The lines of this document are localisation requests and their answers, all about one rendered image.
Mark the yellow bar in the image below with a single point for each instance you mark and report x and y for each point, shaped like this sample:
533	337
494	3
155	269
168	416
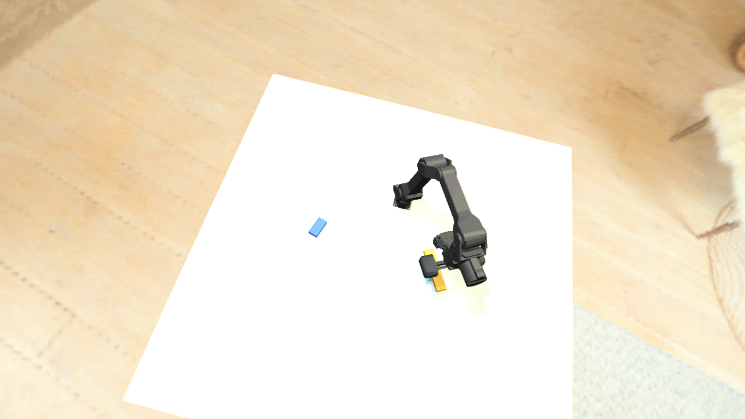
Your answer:
439	283

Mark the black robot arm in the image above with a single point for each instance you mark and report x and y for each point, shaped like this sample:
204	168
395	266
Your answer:
468	231

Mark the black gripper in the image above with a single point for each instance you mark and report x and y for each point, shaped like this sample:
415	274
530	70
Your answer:
430	268

